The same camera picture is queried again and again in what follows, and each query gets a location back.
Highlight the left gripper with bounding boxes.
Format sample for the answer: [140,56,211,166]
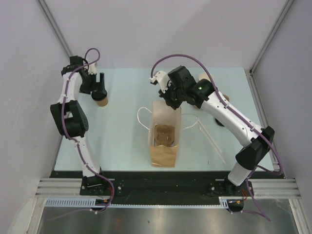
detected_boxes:
[79,72,105,95]

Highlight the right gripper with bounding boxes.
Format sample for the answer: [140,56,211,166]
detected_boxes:
[159,80,185,110]

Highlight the black cup lid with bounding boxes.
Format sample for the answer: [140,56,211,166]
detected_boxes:
[91,90,107,101]
[214,118,224,127]

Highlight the brown paper cup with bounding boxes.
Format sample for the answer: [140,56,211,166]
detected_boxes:
[198,72,215,83]
[96,97,108,107]

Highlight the brown paper bag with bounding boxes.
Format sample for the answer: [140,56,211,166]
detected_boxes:
[136,100,199,168]

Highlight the straw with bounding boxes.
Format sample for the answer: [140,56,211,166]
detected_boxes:
[197,118,222,151]
[199,127,226,165]

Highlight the pulp cup carrier tray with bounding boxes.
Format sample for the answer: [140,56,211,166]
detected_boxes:
[154,124,175,147]

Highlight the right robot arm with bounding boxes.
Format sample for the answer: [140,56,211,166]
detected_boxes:
[150,66,275,195]

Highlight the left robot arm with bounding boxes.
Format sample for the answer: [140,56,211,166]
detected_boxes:
[50,56,111,196]

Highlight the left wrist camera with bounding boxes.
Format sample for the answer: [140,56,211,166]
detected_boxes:
[88,63,97,75]

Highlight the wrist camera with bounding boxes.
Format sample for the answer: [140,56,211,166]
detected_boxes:
[149,71,170,93]
[88,63,97,75]

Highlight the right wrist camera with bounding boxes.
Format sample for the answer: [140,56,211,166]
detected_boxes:
[149,71,170,93]

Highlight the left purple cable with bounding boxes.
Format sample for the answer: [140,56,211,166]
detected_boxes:
[60,47,115,215]

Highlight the purple cable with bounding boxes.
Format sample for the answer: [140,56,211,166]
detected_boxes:
[150,54,284,222]
[60,47,115,215]

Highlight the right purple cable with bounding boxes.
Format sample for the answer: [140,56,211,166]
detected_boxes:
[150,54,284,222]

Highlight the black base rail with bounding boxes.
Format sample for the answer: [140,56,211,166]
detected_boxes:
[49,170,285,206]

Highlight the aluminium frame post left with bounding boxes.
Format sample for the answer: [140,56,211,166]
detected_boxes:
[36,0,73,65]

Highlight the aluminium frame post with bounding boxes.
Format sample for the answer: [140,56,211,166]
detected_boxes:
[36,0,73,65]
[249,0,296,76]

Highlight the white cable duct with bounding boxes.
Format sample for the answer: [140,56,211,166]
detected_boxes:
[43,196,231,209]

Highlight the aluminium frame post right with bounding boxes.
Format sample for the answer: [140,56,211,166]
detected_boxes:
[249,0,296,76]

